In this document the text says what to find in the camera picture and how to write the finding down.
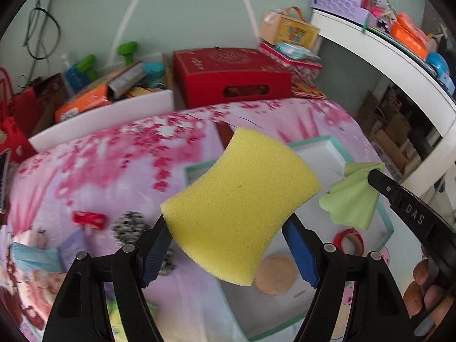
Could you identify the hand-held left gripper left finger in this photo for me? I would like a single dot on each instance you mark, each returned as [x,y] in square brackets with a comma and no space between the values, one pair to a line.
[156,253]

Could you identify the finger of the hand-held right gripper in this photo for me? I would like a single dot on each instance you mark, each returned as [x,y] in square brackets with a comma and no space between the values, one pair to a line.
[383,185]

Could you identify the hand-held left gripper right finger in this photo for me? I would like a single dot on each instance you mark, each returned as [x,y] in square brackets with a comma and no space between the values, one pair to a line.
[301,253]

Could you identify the light green cloth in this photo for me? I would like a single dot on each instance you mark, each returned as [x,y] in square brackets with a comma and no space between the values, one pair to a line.
[349,199]

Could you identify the black white patterned scrunchie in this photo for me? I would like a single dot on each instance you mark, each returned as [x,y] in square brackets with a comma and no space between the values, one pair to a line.
[126,222]

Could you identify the teal rimmed white box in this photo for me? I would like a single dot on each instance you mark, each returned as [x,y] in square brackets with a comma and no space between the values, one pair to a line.
[320,153]

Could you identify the yellow sponge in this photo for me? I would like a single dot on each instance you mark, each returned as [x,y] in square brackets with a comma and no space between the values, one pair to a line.
[238,203]

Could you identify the person's right hand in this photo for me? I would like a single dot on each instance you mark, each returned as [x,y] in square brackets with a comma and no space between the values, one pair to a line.
[415,297]

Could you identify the tan round puff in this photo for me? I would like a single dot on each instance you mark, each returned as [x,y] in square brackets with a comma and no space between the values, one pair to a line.
[274,274]

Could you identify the red tape roll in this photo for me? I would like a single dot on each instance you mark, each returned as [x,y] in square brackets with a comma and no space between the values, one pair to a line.
[342,237]

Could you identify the red ribbon bow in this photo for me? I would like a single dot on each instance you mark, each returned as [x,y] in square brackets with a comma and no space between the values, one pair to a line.
[89,219]

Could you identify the yellow green cloth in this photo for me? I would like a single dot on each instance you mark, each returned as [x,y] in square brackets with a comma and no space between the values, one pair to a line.
[113,315]

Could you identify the pink printed blanket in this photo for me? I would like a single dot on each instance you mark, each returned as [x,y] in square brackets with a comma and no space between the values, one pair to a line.
[107,185]

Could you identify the red gold printed packet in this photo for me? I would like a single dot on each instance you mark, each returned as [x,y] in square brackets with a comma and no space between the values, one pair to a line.
[308,91]

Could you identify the blue round container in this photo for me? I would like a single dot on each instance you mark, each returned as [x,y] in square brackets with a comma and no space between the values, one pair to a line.
[438,66]

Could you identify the white desk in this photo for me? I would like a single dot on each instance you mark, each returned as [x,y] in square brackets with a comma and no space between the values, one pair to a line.
[392,53]

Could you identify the red patterned tin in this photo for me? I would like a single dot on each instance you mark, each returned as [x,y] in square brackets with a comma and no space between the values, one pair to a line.
[302,69]

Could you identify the white foam board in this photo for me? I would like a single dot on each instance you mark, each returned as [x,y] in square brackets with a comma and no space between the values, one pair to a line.
[107,117]

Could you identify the orange pouch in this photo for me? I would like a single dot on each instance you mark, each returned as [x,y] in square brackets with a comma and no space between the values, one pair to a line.
[409,35]

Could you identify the light blue tissue pack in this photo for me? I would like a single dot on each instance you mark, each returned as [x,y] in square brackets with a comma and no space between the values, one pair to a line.
[295,50]

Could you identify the orange cardboard box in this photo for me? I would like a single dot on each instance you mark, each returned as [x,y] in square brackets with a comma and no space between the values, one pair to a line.
[82,103]

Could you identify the small tan gift box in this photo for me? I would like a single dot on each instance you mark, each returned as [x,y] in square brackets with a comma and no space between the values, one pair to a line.
[297,34]

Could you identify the open grey carton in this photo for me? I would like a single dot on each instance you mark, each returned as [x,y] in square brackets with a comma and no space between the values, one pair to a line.
[124,78]

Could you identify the red gift box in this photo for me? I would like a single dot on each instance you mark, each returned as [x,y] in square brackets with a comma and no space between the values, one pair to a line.
[213,74]

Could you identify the red felt bag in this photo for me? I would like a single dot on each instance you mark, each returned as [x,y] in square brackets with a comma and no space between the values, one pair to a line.
[10,131]

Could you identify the dark red paper bag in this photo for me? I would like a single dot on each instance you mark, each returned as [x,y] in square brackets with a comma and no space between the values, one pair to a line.
[46,96]

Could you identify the blue water bottle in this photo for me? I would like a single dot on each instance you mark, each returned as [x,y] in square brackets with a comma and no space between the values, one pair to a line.
[73,76]

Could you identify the green dumbbell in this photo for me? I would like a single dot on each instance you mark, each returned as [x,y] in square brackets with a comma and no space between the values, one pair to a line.
[127,51]
[87,66]

